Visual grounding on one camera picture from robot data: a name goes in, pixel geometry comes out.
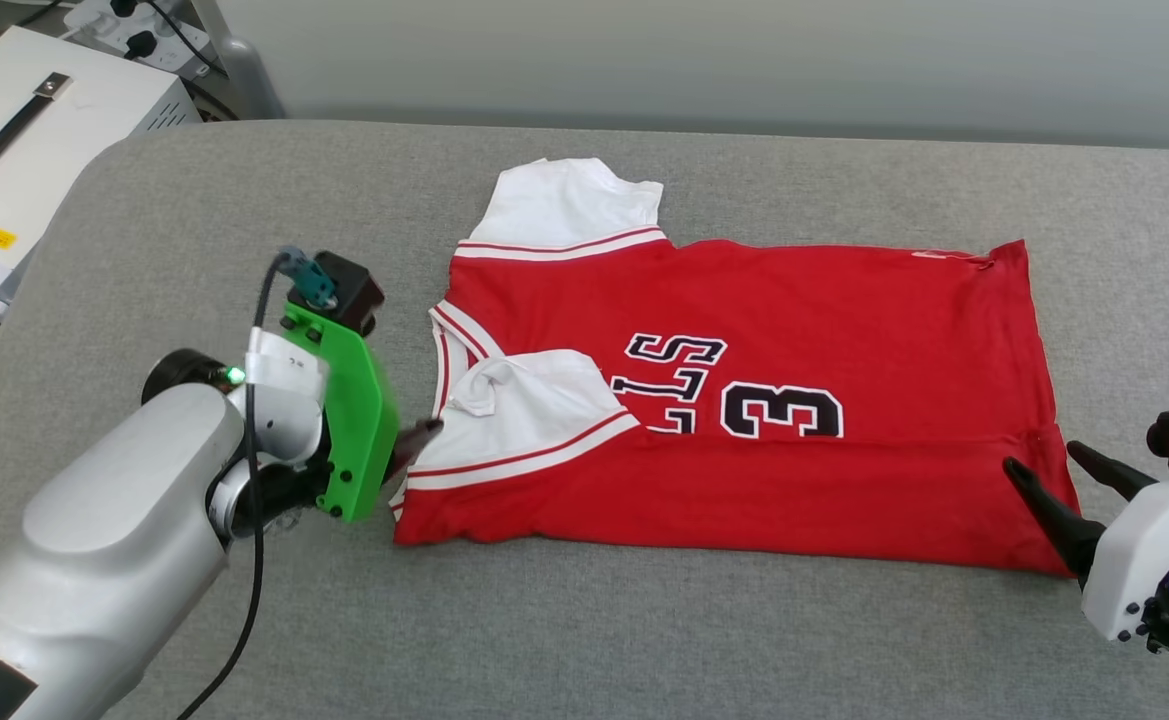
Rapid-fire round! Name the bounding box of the white equipment box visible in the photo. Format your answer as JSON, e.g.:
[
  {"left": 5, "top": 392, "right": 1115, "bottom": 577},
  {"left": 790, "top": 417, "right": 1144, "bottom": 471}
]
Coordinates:
[{"left": 0, "top": 25, "right": 203, "bottom": 323}]

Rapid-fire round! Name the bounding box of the red white basketball jersey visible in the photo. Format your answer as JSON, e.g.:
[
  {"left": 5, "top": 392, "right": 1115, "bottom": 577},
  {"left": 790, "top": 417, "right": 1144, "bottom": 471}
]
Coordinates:
[{"left": 390, "top": 157, "right": 1083, "bottom": 578}]

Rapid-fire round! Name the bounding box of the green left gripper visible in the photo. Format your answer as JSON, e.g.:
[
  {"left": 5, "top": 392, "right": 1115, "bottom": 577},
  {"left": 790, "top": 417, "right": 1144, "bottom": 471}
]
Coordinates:
[{"left": 140, "top": 300, "right": 445, "bottom": 524}]

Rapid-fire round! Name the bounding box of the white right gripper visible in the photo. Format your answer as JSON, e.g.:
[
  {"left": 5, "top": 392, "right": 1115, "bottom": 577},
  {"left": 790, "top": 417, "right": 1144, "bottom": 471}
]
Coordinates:
[{"left": 1003, "top": 440, "right": 1169, "bottom": 643}]

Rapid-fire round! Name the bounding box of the white power strip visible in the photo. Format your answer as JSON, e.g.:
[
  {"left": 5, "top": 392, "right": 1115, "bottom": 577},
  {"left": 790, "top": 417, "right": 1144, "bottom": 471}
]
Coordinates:
[{"left": 62, "top": 0, "right": 213, "bottom": 73}]

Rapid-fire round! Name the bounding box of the black strap handle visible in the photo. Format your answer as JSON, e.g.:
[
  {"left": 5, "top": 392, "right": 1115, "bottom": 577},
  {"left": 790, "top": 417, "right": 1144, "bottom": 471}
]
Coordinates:
[{"left": 0, "top": 72, "right": 73, "bottom": 199}]

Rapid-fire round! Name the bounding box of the grey metal stand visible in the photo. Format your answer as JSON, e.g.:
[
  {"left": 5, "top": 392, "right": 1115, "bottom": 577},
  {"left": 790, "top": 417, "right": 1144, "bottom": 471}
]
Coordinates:
[{"left": 189, "top": 0, "right": 287, "bottom": 122}]

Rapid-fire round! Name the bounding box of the thick black camera cable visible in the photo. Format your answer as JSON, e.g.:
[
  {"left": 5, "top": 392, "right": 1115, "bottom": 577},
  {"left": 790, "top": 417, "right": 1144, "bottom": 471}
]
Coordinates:
[{"left": 176, "top": 250, "right": 295, "bottom": 720}]

